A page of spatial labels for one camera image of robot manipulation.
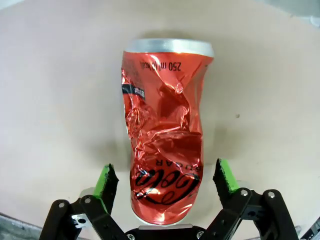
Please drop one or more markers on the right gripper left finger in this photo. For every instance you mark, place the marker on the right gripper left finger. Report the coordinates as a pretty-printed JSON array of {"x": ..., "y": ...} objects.
[{"x": 100, "y": 207}]

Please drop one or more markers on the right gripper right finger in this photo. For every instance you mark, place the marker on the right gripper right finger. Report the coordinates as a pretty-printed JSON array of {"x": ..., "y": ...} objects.
[{"x": 240, "y": 212}]

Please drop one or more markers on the crushed red cola can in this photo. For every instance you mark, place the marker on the crushed red cola can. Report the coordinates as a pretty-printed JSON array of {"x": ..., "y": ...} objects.
[{"x": 165, "y": 125}]

